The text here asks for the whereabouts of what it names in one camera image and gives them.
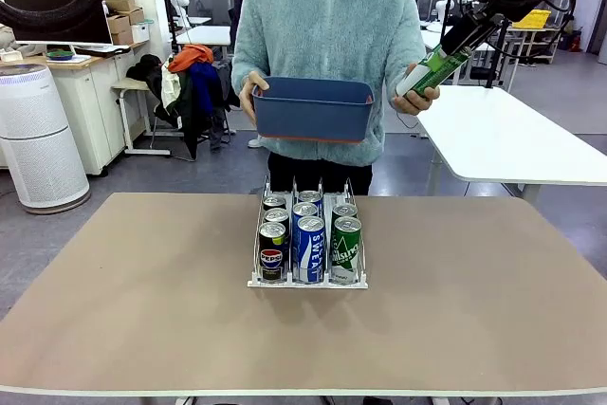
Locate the person's left forearm teal sleeve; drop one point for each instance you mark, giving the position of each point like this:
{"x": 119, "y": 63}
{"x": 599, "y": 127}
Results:
{"x": 408, "y": 54}

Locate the green bowl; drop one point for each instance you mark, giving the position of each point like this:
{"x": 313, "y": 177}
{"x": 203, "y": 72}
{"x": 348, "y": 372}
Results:
{"x": 59, "y": 53}

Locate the small cardboard box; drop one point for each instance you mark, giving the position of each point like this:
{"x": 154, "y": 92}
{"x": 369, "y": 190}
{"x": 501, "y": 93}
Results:
{"x": 117, "y": 23}

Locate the white office cabinet desk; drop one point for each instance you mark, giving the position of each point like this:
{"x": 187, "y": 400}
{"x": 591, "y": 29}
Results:
{"x": 90, "y": 106}

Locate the red fire extinguisher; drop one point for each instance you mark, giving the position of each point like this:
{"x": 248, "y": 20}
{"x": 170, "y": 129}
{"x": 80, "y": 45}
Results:
{"x": 575, "y": 40}

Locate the black computer monitor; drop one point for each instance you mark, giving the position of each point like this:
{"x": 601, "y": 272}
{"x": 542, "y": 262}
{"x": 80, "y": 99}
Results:
{"x": 47, "y": 2}

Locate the yellow plastic crate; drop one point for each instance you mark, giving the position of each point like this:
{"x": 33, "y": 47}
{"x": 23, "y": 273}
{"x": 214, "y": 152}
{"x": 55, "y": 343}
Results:
{"x": 538, "y": 18}

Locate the person in teal fleece jacket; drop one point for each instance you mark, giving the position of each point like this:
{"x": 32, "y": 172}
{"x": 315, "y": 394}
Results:
{"x": 327, "y": 21}

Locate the black jacket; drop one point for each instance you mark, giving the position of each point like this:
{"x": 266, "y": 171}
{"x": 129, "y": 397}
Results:
{"x": 144, "y": 68}

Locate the white background table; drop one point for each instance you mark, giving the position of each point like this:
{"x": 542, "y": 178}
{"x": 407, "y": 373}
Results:
{"x": 479, "y": 47}

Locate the thin black tripod pole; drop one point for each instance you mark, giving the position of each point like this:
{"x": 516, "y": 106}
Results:
{"x": 446, "y": 21}

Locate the small white box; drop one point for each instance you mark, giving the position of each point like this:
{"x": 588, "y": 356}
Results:
{"x": 140, "y": 32}

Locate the wooden low shelf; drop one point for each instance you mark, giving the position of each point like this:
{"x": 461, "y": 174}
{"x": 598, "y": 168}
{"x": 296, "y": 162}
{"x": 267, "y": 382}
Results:
{"x": 545, "y": 44}

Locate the thick black tripod pole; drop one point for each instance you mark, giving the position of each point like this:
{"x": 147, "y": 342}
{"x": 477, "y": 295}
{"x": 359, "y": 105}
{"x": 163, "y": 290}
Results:
{"x": 498, "y": 51}

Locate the white air purifier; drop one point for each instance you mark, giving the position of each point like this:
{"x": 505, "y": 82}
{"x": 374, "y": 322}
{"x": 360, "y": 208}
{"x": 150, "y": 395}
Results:
{"x": 38, "y": 139}

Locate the beige adjustable side table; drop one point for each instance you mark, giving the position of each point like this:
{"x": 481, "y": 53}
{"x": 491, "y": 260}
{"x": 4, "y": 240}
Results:
{"x": 128, "y": 85}

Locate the person's right forearm teal sleeve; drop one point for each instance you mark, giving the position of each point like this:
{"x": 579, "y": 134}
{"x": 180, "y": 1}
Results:
{"x": 244, "y": 59}

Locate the black keyboard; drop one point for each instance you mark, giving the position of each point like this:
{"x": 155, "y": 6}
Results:
{"x": 102, "y": 48}

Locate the person's left hand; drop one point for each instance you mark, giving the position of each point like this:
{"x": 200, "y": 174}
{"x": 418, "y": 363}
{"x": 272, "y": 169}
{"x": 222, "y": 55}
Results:
{"x": 417, "y": 104}

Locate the large white side table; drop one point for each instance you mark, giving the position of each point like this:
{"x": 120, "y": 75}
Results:
{"x": 498, "y": 134}

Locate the blue jacket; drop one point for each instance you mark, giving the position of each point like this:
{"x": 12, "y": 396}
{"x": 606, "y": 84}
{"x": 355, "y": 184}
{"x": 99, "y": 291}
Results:
{"x": 201, "y": 87}

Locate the blue plastic bin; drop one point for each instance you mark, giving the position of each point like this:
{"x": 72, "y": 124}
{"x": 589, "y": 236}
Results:
{"x": 308, "y": 111}

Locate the orange garment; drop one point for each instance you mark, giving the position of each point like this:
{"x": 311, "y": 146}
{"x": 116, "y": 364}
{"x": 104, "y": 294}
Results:
{"x": 189, "y": 56}

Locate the green Chilsung cider can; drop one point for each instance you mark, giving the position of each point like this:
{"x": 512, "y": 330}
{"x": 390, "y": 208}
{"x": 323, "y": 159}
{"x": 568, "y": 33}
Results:
{"x": 346, "y": 248}
{"x": 436, "y": 73}
{"x": 344, "y": 210}

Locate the cream garment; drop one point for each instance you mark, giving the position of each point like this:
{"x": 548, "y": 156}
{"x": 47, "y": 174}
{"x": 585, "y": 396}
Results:
{"x": 167, "y": 87}

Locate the clear white can dispenser rack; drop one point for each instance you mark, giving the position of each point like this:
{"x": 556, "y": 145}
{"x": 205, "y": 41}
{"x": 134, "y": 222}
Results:
{"x": 308, "y": 283}

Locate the black Pepsi can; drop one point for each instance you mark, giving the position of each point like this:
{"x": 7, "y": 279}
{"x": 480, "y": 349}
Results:
{"x": 271, "y": 258}
{"x": 275, "y": 201}
{"x": 276, "y": 215}

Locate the white background desk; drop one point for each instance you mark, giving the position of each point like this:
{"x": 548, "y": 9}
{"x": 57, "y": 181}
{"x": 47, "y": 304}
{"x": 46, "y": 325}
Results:
{"x": 206, "y": 35}

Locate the person's right hand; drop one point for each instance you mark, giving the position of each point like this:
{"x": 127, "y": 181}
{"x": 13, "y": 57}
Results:
{"x": 249, "y": 92}

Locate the flat cardboard box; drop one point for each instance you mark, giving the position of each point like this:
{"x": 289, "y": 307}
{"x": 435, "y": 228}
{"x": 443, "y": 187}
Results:
{"x": 135, "y": 15}

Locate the large cardboard box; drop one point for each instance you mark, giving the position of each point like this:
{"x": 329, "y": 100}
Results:
{"x": 118, "y": 0}

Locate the blue Pocari Sweat can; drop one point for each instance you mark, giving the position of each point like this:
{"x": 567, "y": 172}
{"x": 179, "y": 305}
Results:
{"x": 305, "y": 209}
{"x": 309, "y": 253}
{"x": 310, "y": 196}

